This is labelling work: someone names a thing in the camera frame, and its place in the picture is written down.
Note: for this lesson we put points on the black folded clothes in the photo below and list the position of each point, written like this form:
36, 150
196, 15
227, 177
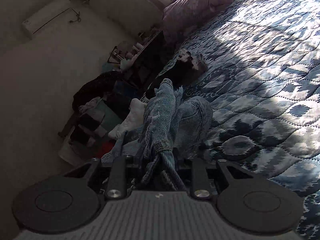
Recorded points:
186, 70

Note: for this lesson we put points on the white wall air conditioner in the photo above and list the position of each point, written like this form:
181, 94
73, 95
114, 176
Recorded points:
44, 16

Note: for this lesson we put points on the blue white patterned quilt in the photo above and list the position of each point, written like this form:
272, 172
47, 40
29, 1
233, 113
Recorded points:
263, 86

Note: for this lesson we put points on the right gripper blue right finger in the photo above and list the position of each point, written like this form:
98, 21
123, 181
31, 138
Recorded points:
193, 173

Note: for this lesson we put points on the cluttered bedside shelf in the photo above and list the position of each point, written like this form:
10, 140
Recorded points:
125, 53

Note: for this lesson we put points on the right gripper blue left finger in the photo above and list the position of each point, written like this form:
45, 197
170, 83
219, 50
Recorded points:
122, 172

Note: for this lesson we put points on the pink pillow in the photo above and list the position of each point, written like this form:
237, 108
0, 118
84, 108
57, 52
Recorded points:
183, 15

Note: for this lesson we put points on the blue denim jacket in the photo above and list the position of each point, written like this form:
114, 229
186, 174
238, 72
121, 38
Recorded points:
172, 129

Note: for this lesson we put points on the white rolled quilted cloth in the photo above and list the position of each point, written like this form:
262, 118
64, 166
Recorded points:
132, 121

